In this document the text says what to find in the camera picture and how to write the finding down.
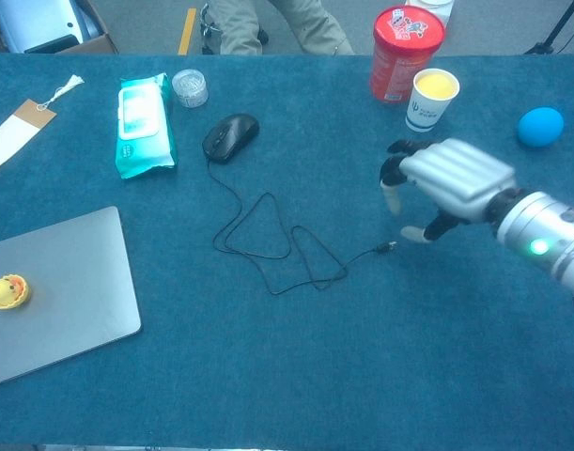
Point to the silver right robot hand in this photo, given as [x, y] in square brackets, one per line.
[448, 171]

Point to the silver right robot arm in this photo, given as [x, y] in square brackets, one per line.
[545, 232]

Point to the black computer mouse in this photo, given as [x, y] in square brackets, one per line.
[230, 137]

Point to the white paper cup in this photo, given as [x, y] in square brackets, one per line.
[432, 101]

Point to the blue ball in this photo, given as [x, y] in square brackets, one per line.
[540, 128]

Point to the red cylindrical canister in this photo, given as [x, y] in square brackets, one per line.
[401, 51]

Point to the white container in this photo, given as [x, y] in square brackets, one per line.
[429, 9]

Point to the black tripod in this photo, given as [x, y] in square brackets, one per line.
[556, 28]

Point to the teal tablecloth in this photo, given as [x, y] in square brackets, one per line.
[286, 329]

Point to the person in beige trousers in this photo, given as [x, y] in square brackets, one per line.
[277, 23]

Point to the clear toothpick jar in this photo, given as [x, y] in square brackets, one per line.
[190, 88]

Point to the yellow floor tape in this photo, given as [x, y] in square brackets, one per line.
[187, 31]

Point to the teal wet wipes pack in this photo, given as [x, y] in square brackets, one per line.
[143, 127]

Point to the cardboard box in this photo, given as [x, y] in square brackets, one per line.
[80, 40]

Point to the silver laptop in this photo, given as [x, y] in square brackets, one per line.
[56, 291]

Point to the white bookmark with tassel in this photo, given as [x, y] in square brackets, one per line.
[19, 127]

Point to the yellow chick toy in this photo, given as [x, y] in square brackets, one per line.
[8, 292]

